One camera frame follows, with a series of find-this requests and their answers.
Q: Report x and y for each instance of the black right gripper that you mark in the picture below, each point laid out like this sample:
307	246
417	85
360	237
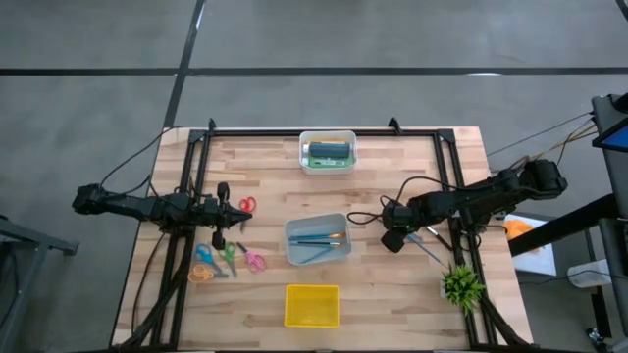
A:
400	218

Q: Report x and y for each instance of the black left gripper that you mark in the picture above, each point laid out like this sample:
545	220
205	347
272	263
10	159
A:
223	192

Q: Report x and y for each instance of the red scissors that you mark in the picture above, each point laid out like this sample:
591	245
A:
247	206

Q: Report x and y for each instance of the pink scissors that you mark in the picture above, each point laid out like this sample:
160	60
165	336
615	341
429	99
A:
246	253

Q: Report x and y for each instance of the blue paintbrush gold ferrule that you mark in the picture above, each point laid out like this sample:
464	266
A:
427	251

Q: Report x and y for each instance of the green scissors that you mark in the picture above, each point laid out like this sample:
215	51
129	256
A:
229	262

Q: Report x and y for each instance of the blue scissors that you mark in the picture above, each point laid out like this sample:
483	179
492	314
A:
214	266

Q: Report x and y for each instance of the orange scissors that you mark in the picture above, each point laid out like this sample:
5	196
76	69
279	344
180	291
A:
202	273

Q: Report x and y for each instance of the light grey plastic bin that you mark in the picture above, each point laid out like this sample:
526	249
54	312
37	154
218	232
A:
316	225

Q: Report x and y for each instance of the thin blue paintbrush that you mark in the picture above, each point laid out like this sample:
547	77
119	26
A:
314	243
316	255

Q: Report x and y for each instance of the yellow slotted plastic basket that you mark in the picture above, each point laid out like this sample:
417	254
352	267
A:
312	306

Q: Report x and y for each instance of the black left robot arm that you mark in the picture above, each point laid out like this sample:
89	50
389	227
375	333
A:
127	206

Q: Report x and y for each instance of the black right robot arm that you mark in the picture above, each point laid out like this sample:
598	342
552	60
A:
471	198

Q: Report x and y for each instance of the white plastic storage bin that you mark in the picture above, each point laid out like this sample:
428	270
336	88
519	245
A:
328	171

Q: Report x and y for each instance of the green packaging card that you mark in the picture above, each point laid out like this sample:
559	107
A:
329	163

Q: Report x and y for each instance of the artificial plant in white pot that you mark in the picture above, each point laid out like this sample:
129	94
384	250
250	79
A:
461	289

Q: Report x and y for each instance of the orange cloth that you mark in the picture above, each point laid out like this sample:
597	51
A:
520	230

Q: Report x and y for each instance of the white board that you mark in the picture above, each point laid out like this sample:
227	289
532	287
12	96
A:
535	260

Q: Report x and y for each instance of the black diagonal beam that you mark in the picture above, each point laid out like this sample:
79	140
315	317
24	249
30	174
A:
564	226

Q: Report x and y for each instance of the grey metal table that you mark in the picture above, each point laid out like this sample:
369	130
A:
49	240

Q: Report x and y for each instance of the blue lit monitor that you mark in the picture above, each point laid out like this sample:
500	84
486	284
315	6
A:
613	139

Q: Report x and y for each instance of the black frame clamp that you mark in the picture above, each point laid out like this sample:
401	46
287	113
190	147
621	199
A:
212	125
395	126

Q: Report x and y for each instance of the black aluminium rig frame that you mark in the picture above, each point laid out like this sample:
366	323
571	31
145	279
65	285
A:
294	132

